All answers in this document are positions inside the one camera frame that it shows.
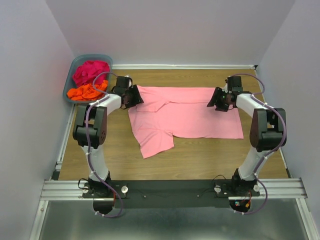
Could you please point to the aluminium extrusion rail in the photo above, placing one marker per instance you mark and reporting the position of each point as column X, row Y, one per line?
column 281, row 188

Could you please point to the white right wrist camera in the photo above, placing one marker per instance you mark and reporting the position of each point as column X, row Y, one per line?
column 225, row 88

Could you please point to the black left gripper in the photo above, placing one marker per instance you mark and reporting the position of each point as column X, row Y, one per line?
column 136, row 95

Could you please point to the light pink t shirt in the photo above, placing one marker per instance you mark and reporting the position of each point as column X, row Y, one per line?
column 168, row 112

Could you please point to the orange t shirt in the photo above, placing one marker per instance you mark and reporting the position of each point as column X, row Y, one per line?
column 87, row 92

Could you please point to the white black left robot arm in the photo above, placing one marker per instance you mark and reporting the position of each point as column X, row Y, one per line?
column 90, row 131

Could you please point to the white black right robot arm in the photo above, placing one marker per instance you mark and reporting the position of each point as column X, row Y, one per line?
column 268, row 131

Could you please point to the magenta t shirt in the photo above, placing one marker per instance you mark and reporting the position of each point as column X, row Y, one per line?
column 87, row 72

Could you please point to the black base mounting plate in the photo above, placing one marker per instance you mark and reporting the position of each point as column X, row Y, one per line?
column 166, row 194

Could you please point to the grey plastic laundry basin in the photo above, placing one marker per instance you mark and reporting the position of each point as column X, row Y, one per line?
column 78, row 61

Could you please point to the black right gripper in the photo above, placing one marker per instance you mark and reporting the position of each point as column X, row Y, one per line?
column 216, row 99

